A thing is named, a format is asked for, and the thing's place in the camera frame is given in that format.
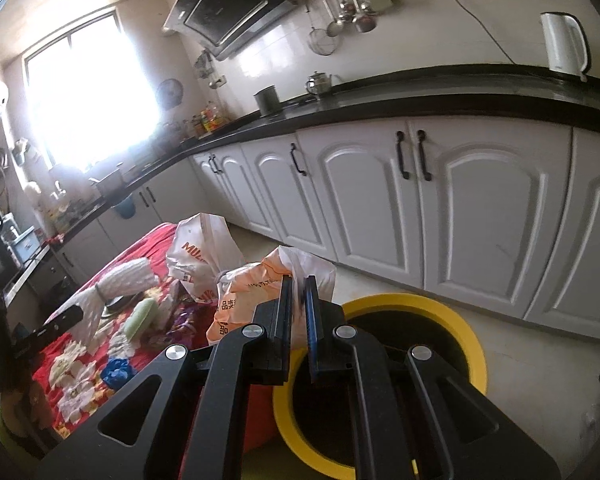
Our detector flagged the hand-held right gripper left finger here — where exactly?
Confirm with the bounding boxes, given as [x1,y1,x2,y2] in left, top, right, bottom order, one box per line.
[37,275,294,480]

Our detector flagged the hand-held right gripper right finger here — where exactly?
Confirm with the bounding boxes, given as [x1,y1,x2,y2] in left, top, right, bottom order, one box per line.
[302,275,563,480]

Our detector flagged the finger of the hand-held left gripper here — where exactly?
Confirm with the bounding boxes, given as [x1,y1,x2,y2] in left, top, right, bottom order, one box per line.
[9,305,84,359]

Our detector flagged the orange and white plastic bag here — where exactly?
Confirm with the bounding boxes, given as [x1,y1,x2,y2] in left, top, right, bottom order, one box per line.
[207,245,338,351]

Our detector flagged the yellow round trash bin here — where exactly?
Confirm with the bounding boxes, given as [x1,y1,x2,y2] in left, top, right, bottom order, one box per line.
[272,294,488,471]

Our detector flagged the pile of white paper scraps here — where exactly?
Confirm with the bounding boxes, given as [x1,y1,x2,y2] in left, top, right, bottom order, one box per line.
[47,320,131,423]

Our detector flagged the round metal plate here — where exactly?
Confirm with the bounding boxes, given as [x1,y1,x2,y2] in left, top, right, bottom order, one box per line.
[102,294,136,317]

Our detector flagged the blue crumpled wrapper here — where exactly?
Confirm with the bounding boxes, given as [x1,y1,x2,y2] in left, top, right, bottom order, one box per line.
[101,357,137,388]

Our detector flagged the pale green sponge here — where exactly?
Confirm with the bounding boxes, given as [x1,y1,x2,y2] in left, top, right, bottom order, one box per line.
[124,298,159,341]

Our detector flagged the white knitted cloth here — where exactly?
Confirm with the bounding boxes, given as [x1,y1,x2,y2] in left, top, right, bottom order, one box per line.
[77,257,161,341]

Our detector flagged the purple snack wrapper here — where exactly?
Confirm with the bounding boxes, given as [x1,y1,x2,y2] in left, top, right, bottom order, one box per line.
[167,310,201,346]

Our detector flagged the white plastic bag orange print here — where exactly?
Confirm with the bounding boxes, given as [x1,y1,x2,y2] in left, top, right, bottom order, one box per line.
[166,213,246,303]

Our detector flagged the red floral blanket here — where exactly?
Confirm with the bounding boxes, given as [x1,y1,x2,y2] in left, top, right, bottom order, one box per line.
[30,222,281,456]

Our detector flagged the white kitchen base cabinets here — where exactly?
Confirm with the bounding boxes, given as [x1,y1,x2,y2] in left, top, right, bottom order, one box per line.
[55,110,600,343]

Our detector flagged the row of condiment bottles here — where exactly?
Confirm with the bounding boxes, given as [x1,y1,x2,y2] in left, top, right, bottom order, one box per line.
[182,102,231,138]

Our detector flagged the dark cylindrical pot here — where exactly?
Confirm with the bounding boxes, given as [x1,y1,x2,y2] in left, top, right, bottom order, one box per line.
[253,86,281,117]

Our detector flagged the metal teapot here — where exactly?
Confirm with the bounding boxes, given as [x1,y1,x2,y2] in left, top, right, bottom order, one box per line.
[306,71,333,98]

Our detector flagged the kitchen window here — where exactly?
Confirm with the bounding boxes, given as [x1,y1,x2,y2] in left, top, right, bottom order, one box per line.
[22,7,161,171]

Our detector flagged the black kitchen countertop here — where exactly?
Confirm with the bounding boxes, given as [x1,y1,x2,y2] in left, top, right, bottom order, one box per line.
[0,65,600,301]

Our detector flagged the row of hanging metal utensils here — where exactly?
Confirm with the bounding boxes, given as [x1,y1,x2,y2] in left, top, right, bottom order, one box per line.
[305,0,396,56]

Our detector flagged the black range hood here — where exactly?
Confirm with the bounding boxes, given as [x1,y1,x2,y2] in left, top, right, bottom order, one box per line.
[162,0,298,61]

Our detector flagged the white electric kettle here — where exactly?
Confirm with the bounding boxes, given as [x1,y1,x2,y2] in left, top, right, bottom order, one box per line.
[540,11,592,77]

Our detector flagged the round wall vent fan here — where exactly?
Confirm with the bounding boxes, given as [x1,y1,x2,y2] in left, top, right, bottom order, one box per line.
[157,78,184,110]

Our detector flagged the wall-mounted metal rack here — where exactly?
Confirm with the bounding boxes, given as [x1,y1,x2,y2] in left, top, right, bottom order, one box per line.
[195,50,226,88]

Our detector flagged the grey power cable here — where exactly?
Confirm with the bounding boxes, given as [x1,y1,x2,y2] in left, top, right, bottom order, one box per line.
[447,0,536,66]

